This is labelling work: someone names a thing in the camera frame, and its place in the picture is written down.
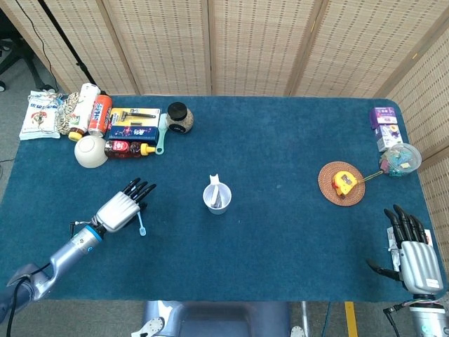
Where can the white ceramic bowl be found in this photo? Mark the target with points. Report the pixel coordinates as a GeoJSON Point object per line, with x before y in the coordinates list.
{"type": "Point", "coordinates": [90, 151]}

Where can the clear tub of coloured clips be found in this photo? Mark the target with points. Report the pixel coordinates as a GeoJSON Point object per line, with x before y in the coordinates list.
{"type": "Point", "coordinates": [403, 158]}

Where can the white purple toothpaste tube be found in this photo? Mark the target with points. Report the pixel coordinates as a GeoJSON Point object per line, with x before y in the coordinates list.
{"type": "Point", "coordinates": [217, 196]}

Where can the dark blue long box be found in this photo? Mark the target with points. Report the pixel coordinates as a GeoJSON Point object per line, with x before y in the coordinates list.
{"type": "Point", "coordinates": [133, 132]}

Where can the razor in yellow card pack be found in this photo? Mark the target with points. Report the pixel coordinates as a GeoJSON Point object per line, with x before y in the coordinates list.
{"type": "Point", "coordinates": [137, 116]}

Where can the glass jar with black lid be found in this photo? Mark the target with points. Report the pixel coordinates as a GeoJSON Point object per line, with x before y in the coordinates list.
{"type": "Point", "coordinates": [177, 112]}

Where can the black stand pole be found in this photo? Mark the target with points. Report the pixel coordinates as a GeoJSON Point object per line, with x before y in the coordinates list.
{"type": "Point", "coordinates": [79, 65]}

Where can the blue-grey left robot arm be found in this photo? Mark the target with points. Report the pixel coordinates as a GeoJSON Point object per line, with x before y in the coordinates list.
{"type": "Point", "coordinates": [66, 251]}

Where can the round woven brown coaster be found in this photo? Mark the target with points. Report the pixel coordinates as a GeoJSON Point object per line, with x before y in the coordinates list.
{"type": "Point", "coordinates": [326, 182]}

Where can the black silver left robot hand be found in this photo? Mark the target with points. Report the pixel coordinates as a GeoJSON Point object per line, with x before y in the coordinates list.
{"type": "Point", "coordinates": [117, 210]}

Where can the white printed food bag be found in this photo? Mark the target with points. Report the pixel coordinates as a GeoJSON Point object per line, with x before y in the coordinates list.
{"type": "Point", "coordinates": [38, 119]}

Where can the white and purple box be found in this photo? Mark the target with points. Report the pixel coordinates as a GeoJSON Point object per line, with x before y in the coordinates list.
{"type": "Point", "coordinates": [387, 137]}

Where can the white bottle with yellow cap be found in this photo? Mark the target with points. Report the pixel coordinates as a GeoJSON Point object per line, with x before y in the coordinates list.
{"type": "Point", "coordinates": [82, 109]}

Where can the orange drink can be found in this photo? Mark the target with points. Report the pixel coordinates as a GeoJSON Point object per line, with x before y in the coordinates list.
{"type": "Point", "coordinates": [100, 116]}

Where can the dark red bottle yellow cap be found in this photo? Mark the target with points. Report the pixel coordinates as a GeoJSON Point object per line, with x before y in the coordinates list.
{"type": "Point", "coordinates": [122, 149]}

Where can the blue-grey robot torso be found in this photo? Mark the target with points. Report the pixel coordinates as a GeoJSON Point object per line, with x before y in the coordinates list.
{"type": "Point", "coordinates": [217, 319]}

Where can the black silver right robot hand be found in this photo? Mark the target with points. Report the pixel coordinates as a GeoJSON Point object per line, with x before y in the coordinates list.
{"type": "Point", "coordinates": [421, 267]}

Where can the yellow tape measure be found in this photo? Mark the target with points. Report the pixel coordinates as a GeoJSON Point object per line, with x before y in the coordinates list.
{"type": "Point", "coordinates": [342, 182]}

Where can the white and blue mask box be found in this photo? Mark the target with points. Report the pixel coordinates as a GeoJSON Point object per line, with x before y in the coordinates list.
{"type": "Point", "coordinates": [391, 238]}

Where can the dark office chair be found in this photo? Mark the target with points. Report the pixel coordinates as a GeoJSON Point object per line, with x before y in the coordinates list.
{"type": "Point", "coordinates": [10, 31]}

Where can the bamboo folding screen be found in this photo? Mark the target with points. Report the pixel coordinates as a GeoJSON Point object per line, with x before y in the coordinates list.
{"type": "Point", "coordinates": [245, 45]}

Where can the blue felt table cloth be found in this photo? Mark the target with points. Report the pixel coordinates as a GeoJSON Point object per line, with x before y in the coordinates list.
{"type": "Point", "coordinates": [228, 147]}

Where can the light blue toothbrush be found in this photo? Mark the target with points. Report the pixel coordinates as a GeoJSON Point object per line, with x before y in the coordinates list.
{"type": "Point", "coordinates": [142, 231]}

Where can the mint green brush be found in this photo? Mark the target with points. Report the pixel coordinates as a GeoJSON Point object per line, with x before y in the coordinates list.
{"type": "Point", "coordinates": [161, 137]}

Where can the white paper packet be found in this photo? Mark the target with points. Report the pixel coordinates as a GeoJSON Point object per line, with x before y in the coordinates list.
{"type": "Point", "coordinates": [396, 258]}

